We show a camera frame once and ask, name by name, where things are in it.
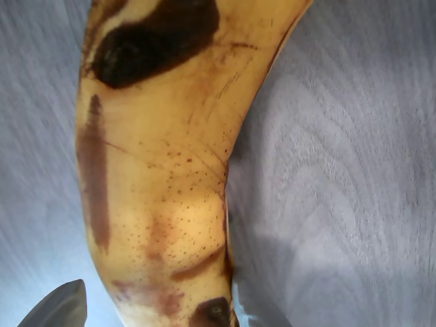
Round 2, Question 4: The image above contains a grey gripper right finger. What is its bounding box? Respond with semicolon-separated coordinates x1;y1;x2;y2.
234;294;291;327

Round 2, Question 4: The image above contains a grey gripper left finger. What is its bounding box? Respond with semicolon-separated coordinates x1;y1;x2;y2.
16;279;88;327

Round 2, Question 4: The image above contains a spotted ripe yellow banana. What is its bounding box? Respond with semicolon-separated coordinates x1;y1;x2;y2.
74;0;315;327

